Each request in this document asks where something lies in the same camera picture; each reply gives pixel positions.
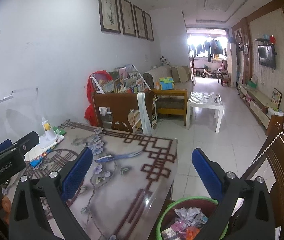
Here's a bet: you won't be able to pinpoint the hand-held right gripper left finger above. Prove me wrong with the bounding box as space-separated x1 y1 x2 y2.
8 147 94 240

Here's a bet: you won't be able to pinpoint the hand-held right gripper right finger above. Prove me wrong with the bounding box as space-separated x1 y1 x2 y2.
191 147 275 240

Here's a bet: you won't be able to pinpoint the green-rimmed trash bin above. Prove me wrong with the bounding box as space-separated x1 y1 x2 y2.
156 196 230 240

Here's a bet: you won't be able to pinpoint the blue white wrapper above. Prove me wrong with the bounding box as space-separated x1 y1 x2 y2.
192 211 209 228

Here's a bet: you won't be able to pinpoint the orange snack bag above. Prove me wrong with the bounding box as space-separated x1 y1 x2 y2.
186 226 203 240

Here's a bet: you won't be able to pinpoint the pink snack wrapper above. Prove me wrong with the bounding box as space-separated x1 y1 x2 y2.
171 224 190 236

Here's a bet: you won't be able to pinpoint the silver wrapper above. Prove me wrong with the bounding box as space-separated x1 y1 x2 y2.
161 227 176 240

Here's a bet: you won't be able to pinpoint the white paper sheets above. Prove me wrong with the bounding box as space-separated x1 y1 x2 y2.
24 140 58 162

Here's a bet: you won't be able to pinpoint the white desk lamp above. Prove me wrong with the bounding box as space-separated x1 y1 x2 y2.
0 87 65 148

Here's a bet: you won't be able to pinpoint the blue printed book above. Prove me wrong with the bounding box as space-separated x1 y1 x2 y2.
29 149 54 168

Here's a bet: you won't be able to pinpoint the green book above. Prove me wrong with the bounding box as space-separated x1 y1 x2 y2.
51 126 68 137

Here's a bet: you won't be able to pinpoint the red cloth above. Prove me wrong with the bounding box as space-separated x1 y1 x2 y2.
84 70 107 127

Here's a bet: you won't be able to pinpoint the white coffee table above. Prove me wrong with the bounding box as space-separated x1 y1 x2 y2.
186 92 225 134

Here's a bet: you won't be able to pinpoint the carved wooden chair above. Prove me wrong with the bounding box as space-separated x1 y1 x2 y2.
92 88 155 134

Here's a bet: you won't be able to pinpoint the white plastic sheet roll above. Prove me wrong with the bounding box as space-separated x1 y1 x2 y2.
137 91 153 136

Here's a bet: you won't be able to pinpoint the long television cabinet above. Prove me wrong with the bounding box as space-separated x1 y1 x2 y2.
239 84 284 136

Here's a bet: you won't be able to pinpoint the small wooden chair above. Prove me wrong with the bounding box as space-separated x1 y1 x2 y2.
218 71 233 87

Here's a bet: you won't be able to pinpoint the colourful block toy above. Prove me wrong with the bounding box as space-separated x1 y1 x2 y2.
159 77 175 91

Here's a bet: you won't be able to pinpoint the white balance bike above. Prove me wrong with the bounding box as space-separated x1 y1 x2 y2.
200 66 219 79

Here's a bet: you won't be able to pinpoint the white book rack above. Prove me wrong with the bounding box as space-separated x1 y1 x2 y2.
90 64 157 133

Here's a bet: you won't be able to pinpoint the framed geometric picture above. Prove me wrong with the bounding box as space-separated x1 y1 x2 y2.
272 88 283 108

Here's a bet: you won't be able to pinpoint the hanging clothes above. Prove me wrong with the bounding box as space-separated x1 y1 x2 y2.
188 39 229 63

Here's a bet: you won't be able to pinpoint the square ceiling light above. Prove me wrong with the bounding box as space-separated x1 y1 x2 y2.
205 0 234 12

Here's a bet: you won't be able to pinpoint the white bead string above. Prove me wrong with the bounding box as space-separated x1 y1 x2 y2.
249 131 283 166

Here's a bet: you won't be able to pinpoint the grey wooden-frame sofa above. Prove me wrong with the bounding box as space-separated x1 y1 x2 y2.
143 65 190 120

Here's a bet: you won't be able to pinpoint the wall-mounted television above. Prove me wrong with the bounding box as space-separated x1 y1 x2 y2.
258 44 276 69

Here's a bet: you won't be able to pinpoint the framed wall picture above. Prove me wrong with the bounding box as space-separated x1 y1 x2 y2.
118 0 137 37
143 11 155 42
133 4 147 39
98 0 121 34

